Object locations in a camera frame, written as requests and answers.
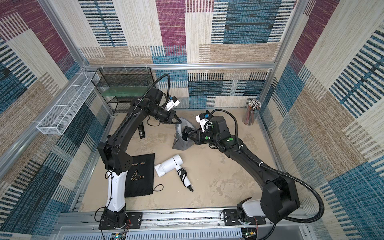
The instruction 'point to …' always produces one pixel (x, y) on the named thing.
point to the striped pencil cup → (251, 112)
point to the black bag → (140, 179)
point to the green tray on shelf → (124, 91)
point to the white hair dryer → (176, 161)
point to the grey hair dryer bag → (180, 143)
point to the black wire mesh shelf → (120, 86)
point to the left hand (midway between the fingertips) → (181, 122)
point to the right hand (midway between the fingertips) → (191, 137)
